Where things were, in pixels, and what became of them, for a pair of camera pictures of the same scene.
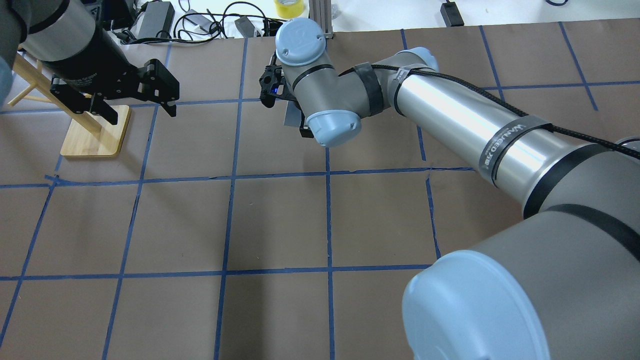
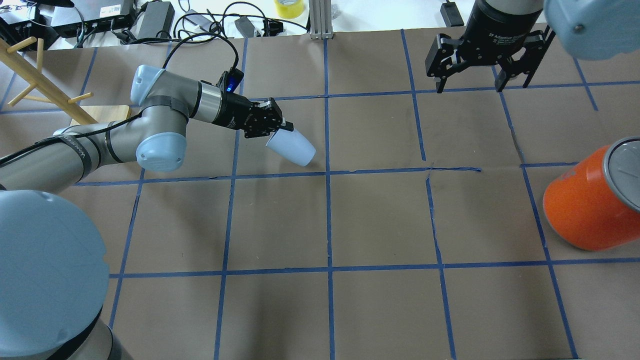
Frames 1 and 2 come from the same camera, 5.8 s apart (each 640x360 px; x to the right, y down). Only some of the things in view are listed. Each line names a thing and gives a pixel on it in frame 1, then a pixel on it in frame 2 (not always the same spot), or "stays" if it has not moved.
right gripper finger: [305, 133] → [497, 31]
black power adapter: [451, 14] stays
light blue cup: [293, 117] → [293, 146]
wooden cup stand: [88, 135] stays
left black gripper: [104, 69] → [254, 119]
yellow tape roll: [289, 11] stays
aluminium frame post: [320, 11] stays
